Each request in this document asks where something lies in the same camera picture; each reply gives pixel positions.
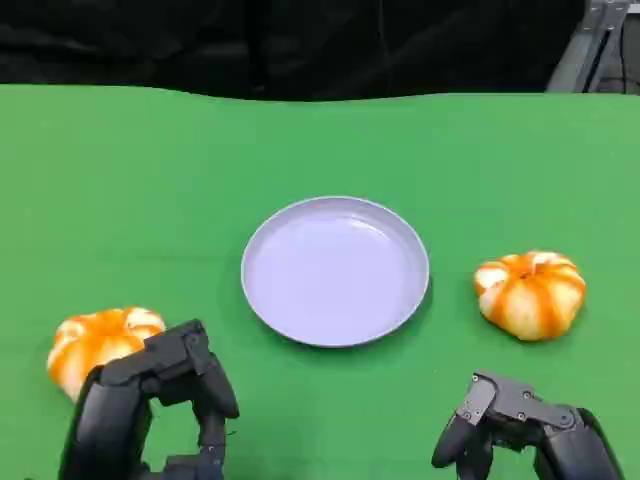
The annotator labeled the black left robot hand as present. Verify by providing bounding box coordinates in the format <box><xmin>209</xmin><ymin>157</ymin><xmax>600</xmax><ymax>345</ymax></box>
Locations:
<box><xmin>57</xmin><ymin>319</ymin><xmax>241</xmax><ymax>480</ymax></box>

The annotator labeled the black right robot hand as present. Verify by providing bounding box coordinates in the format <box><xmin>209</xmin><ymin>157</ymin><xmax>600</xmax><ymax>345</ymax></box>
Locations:
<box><xmin>431</xmin><ymin>370</ymin><xmax>626</xmax><ymax>480</ymax></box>

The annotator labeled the orange and white bread roll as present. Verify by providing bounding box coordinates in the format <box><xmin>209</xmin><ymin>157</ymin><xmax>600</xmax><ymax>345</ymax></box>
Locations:
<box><xmin>473</xmin><ymin>251</ymin><xmax>587</xmax><ymax>343</ymax></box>
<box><xmin>47</xmin><ymin>306</ymin><xmax>167</xmax><ymax>404</ymax></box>

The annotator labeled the green table cloth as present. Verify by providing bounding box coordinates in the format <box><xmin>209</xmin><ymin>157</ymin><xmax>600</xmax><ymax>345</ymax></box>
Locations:
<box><xmin>0</xmin><ymin>82</ymin><xmax>640</xmax><ymax>480</ymax></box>

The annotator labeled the lilac plate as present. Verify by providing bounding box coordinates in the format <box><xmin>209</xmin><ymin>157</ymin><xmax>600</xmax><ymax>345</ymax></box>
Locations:
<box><xmin>240</xmin><ymin>195</ymin><xmax>431</xmax><ymax>349</ymax></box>

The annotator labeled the black backdrop curtain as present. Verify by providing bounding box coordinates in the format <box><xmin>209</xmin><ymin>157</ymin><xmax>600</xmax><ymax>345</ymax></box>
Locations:
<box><xmin>0</xmin><ymin>0</ymin><xmax>587</xmax><ymax>102</ymax></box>

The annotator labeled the grey metal frame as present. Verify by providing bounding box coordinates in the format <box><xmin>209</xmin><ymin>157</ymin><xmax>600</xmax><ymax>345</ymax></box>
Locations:
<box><xmin>544</xmin><ymin>0</ymin><xmax>640</xmax><ymax>95</ymax></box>

